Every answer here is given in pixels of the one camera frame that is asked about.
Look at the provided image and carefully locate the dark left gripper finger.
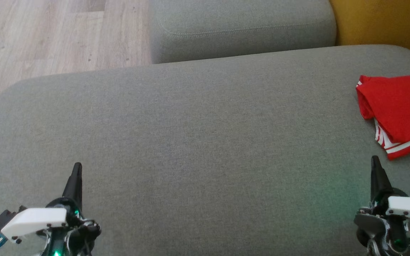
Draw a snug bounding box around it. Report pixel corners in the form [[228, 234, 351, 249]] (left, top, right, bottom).
[[62, 162, 83, 210]]

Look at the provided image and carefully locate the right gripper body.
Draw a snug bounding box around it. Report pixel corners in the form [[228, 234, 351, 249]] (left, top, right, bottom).
[[354, 188, 410, 256]]

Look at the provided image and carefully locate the large grey sofa chaise cushion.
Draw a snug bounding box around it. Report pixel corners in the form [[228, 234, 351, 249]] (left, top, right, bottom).
[[0, 44, 410, 256]]

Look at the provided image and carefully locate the red and white garment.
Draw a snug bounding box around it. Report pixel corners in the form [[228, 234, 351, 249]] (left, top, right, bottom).
[[356, 74, 410, 161]]

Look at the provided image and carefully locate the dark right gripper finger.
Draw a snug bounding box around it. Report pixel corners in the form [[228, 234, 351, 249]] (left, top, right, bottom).
[[370, 155, 393, 203]]

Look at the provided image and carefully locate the grey sofa seat cushion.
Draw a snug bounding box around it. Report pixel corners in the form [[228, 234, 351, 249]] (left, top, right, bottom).
[[149, 0, 337, 65]]

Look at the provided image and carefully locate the yellow sofa backrest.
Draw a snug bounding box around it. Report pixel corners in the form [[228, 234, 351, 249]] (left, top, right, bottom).
[[330, 0, 410, 66]]

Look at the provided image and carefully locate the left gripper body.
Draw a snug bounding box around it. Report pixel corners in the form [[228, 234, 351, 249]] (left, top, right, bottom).
[[0, 197, 102, 256]]

